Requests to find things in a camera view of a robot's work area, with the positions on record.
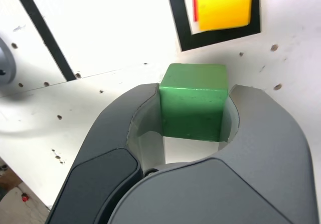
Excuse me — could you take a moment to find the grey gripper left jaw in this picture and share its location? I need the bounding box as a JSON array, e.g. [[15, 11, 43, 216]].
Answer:
[[46, 82, 167, 224]]

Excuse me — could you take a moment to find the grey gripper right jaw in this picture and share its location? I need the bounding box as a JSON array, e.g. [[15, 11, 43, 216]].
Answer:
[[107, 84, 314, 224]]

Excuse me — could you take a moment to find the green cube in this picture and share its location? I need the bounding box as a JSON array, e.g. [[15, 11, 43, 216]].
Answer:
[[159, 63, 229, 143]]

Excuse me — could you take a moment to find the red cube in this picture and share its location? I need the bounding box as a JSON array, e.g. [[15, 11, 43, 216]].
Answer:
[[192, 0, 200, 23]]

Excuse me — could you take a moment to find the yellow cube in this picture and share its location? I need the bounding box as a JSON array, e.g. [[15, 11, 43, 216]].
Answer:
[[194, 0, 254, 32]]

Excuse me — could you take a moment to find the black tape square outline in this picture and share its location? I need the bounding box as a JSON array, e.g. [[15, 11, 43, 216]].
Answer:
[[165, 0, 261, 52]]

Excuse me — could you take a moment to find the black tape strip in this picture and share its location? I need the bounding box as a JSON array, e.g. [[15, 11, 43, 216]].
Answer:
[[9, 0, 77, 81]]

